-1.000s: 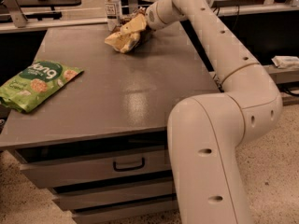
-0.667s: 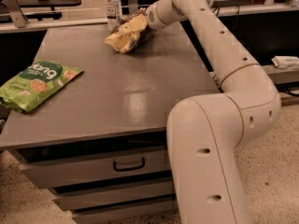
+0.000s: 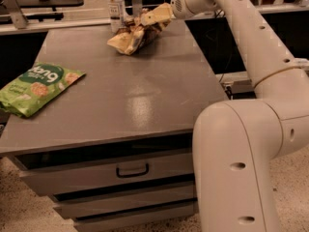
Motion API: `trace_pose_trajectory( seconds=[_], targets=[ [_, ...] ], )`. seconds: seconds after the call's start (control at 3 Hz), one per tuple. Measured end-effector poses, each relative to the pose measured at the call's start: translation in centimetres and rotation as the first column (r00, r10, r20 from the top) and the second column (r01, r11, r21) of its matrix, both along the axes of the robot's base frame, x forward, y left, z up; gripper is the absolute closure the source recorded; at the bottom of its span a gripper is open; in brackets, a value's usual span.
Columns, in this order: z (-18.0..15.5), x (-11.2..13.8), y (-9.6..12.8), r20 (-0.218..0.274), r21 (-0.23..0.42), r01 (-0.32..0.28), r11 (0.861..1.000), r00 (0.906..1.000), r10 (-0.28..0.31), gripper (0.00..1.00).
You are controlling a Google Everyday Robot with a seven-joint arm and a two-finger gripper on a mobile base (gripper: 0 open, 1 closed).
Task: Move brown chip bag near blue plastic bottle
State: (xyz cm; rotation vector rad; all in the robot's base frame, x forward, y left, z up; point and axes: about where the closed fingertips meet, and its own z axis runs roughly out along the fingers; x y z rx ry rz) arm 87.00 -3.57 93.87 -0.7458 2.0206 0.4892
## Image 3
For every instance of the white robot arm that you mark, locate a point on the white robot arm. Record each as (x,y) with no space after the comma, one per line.
(235,140)

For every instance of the metal rail frame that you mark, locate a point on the metal rail frame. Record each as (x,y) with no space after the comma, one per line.
(14,21)

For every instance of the black drawer handle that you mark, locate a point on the black drawer handle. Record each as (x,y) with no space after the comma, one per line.
(132,171)

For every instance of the low grey bench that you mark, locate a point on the low grey bench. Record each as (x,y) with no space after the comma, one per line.
(236,85)

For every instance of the brown sea salt chip bag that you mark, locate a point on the brown sea salt chip bag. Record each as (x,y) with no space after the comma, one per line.
(134,35)

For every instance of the black background table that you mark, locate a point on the black background table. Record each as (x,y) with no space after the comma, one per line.
(46,9)

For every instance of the top grey drawer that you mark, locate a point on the top grey drawer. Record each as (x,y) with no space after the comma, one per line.
(102,173)

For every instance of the clear plastic water bottle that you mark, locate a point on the clear plastic water bottle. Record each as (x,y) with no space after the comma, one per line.
(117,14)

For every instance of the grey drawer cabinet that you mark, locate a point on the grey drawer cabinet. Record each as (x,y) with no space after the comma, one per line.
(123,106)

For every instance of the bottom grey drawer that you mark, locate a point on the bottom grey drawer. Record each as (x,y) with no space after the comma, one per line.
(100,224)

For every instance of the grey drawer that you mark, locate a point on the grey drawer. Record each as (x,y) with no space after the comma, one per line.
(125,200)
(102,173)
(100,224)

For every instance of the green snack bag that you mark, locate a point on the green snack bag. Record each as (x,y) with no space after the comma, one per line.
(32,90)

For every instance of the middle grey drawer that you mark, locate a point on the middle grey drawer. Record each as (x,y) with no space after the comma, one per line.
(125,200)

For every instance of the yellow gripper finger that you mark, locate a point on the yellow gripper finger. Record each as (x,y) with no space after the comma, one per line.
(161,13)

